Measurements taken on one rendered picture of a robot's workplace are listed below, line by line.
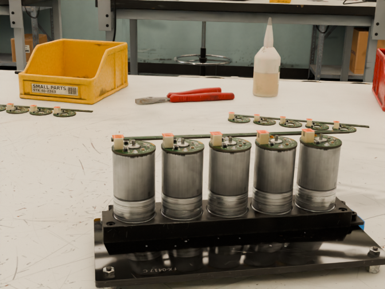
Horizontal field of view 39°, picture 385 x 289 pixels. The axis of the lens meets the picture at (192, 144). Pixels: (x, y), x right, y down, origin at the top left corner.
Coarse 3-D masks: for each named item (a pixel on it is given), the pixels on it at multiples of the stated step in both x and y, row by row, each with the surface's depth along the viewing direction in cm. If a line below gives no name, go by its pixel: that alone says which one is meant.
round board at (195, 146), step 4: (176, 140) 32; (184, 140) 32; (188, 140) 32; (192, 140) 32; (196, 140) 32; (192, 144) 31; (196, 144) 31; (200, 144) 31; (204, 144) 31; (164, 148) 31; (168, 148) 31; (172, 148) 31; (176, 148) 30; (180, 148) 31; (188, 148) 31; (192, 148) 31; (196, 148) 31; (200, 148) 31; (204, 148) 31; (168, 152) 30; (172, 152) 30; (176, 152) 30; (180, 152) 30; (184, 152) 30; (188, 152) 30; (192, 152) 30; (196, 152) 30
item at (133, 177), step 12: (120, 156) 30; (144, 156) 30; (120, 168) 30; (132, 168) 30; (144, 168) 30; (120, 180) 30; (132, 180) 30; (144, 180) 30; (120, 192) 31; (132, 192) 30; (144, 192) 31; (120, 204) 31; (132, 204) 31; (144, 204) 31; (120, 216) 31; (132, 216) 31; (144, 216) 31
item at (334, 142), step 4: (316, 136) 33; (324, 136) 33; (328, 136) 33; (332, 136) 33; (300, 140) 33; (316, 140) 32; (328, 140) 33; (332, 140) 33; (336, 140) 33; (340, 140) 33; (304, 144) 32; (308, 144) 32; (312, 144) 32; (316, 144) 32; (320, 144) 32; (332, 144) 32; (336, 144) 32; (340, 144) 32; (320, 148) 32; (324, 148) 32; (328, 148) 32; (332, 148) 32
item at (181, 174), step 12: (180, 144) 31; (168, 156) 30; (180, 156) 30; (192, 156) 30; (168, 168) 31; (180, 168) 30; (192, 168) 31; (168, 180) 31; (180, 180) 31; (192, 180) 31; (168, 192) 31; (180, 192) 31; (192, 192) 31; (168, 204) 31; (180, 204) 31; (192, 204) 31; (168, 216) 32; (180, 216) 31; (192, 216) 32
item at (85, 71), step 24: (48, 48) 72; (72, 48) 76; (96, 48) 75; (120, 48) 71; (24, 72) 67; (48, 72) 73; (72, 72) 77; (96, 72) 76; (120, 72) 73; (24, 96) 67; (48, 96) 66; (72, 96) 65; (96, 96) 66
